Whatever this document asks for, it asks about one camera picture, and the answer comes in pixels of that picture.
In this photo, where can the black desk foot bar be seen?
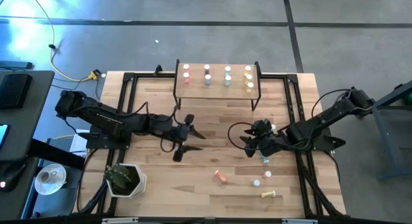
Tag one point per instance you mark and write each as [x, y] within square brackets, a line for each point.
[16, 65]

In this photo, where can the smartphone with lit screen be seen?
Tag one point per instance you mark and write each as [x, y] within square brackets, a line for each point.
[3, 137]

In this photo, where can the white cup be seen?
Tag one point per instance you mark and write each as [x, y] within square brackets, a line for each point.
[43, 177]

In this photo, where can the black desk support beam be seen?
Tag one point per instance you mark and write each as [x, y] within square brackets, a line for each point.
[54, 153]

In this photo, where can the grey metal desk frame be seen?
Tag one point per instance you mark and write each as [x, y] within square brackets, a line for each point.
[383, 140]

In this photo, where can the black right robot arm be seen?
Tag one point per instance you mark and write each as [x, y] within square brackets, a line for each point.
[322, 122]

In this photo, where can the black aluminium table frame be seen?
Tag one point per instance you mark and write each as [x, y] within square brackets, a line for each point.
[128, 77]

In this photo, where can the black box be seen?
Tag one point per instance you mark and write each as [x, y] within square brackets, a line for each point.
[14, 90]

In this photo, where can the red pill bottle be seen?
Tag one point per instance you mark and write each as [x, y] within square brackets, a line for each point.
[207, 68]

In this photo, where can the blue pill bottle white cap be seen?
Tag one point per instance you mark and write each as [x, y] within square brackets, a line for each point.
[208, 78]
[264, 159]

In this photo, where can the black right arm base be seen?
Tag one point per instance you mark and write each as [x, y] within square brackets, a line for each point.
[328, 144]

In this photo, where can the green cactus plant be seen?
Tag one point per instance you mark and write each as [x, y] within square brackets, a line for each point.
[117, 177]

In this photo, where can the white paper sheet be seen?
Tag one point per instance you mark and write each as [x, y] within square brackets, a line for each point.
[77, 143]

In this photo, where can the black office desk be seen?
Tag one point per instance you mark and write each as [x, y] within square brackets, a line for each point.
[32, 121]

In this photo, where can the silver table clamp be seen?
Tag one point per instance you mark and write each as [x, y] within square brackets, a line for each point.
[299, 221]
[119, 220]

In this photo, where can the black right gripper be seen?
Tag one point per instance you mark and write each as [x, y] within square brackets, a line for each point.
[267, 143]

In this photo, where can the black computer mouse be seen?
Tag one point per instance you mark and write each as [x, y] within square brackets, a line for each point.
[9, 179]

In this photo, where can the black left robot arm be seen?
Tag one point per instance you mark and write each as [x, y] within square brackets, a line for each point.
[106, 117]

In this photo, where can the yellow pill bottle white cap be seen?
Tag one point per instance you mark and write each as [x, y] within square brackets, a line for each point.
[248, 69]
[268, 194]
[248, 77]
[250, 86]

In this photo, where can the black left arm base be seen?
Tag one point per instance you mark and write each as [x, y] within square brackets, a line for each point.
[96, 143]

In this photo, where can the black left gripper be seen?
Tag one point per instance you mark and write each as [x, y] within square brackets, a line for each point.
[181, 134]

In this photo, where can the white hexagonal planter pot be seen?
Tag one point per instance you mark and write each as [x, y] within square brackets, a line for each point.
[140, 185]

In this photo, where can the teal pill bottle white cap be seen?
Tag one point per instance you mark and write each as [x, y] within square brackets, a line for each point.
[256, 182]
[227, 69]
[228, 79]
[273, 126]

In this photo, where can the wooden shelf black metal frame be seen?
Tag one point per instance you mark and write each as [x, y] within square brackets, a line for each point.
[217, 93]

